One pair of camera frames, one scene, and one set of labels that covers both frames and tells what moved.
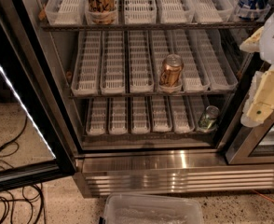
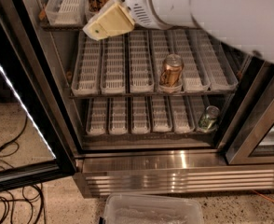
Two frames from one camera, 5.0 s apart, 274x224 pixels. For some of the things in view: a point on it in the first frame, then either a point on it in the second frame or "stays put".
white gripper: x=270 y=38 to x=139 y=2
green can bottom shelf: x=209 y=120 stays put
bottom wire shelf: x=90 y=135 stays put
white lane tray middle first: x=87 y=72 stays put
